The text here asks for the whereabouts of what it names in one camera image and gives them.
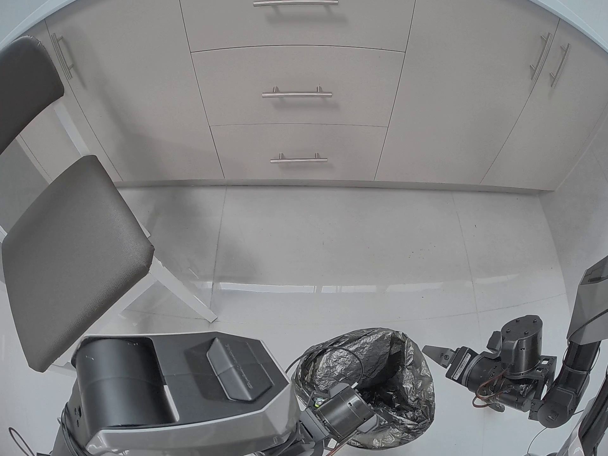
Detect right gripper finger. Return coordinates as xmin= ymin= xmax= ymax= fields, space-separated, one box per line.
xmin=422 ymin=345 xmax=458 ymax=366

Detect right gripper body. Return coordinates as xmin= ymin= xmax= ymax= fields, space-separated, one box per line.
xmin=446 ymin=346 xmax=505 ymax=393

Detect black plastic bag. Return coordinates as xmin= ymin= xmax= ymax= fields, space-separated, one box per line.
xmin=292 ymin=328 xmax=437 ymax=450

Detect beige cabinet with drawers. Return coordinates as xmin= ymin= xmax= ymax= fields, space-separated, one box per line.
xmin=0 ymin=0 xmax=608 ymax=208

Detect grey chair with white legs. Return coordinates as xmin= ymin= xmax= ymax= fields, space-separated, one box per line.
xmin=0 ymin=36 xmax=219 ymax=375

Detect black cable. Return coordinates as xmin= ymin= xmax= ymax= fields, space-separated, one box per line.
xmin=284 ymin=347 xmax=364 ymax=398

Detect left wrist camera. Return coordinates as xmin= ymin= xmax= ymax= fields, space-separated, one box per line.
xmin=306 ymin=382 xmax=356 ymax=412

